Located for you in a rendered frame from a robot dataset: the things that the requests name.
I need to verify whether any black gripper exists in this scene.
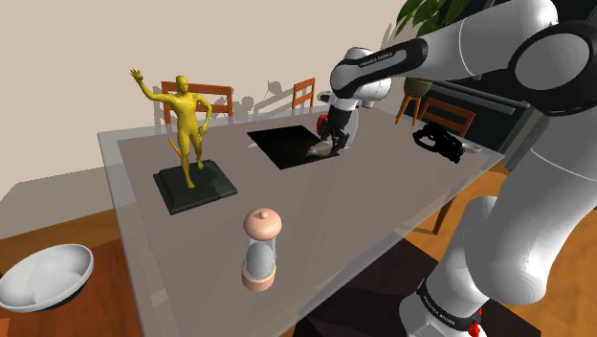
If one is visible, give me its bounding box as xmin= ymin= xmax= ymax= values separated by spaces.
xmin=319 ymin=104 xmax=352 ymax=157

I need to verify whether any grey stone-like lump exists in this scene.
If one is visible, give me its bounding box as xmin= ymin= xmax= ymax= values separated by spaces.
xmin=306 ymin=141 xmax=335 ymax=158

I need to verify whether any black flat square mat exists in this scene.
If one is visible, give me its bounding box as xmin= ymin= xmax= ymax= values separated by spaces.
xmin=246 ymin=124 xmax=343 ymax=171

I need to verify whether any narrow orange wooden chair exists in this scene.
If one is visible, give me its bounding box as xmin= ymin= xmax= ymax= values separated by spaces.
xmin=291 ymin=77 xmax=318 ymax=111

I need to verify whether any grey dining table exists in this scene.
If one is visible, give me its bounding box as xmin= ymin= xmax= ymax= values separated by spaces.
xmin=97 ymin=104 xmax=507 ymax=337

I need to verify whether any black hand tool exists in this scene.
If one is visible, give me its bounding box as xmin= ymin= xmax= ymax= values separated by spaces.
xmin=411 ymin=122 xmax=482 ymax=165

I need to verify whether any wide orange wooden chair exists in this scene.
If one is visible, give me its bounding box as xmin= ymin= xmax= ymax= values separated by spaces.
xmin=160 ymin=80 xmax=234 ymax=125

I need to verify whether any pink and grey pepper mill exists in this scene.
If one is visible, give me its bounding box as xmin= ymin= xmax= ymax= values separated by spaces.
xmin=240 ymin=207 xmax=284 ymax=293

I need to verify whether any yellow human figure dark base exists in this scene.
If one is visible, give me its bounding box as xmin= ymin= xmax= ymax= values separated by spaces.
xmin=128 ymin=68 xmax=239 ymax=216

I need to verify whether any potted plant on wooden stand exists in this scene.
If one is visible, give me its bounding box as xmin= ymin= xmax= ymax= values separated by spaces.
xmin=393 ymin=0 xmax=474 ymax=128

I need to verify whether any black low cabinet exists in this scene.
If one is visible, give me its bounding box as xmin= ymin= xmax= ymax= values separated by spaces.
xmin=431 ymin=78 xmax=534 ymax=156

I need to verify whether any dark robot stand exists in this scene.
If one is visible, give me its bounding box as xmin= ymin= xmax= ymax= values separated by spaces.
xmin=295 ymin=236 xmax=543 ymax=337

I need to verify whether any white bowl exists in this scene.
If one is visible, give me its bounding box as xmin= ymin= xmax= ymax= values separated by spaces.
xmin=0 ymin=242 xmax=95 ymax=314

